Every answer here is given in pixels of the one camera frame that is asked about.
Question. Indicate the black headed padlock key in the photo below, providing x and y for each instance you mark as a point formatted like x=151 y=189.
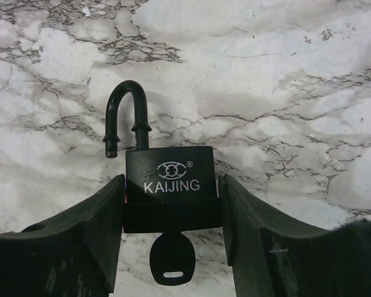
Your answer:
x=172 y=259

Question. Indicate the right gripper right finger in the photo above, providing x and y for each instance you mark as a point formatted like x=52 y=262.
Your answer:
x=274 y=254

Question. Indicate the black padlock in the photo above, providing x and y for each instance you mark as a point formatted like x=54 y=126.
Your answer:
x=168 y=189

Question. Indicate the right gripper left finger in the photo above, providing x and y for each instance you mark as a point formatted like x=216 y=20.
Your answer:
x=74 y=253

